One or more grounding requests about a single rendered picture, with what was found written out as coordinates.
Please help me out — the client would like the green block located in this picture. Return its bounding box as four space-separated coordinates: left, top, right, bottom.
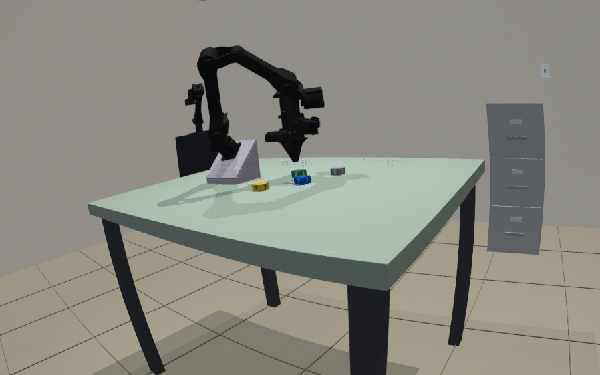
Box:
291 169 307 178

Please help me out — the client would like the blue block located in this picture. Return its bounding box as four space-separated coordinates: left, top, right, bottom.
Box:
294 175 311 185

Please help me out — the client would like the yellow digit block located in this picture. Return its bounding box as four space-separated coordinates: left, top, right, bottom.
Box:
252 182 269 192

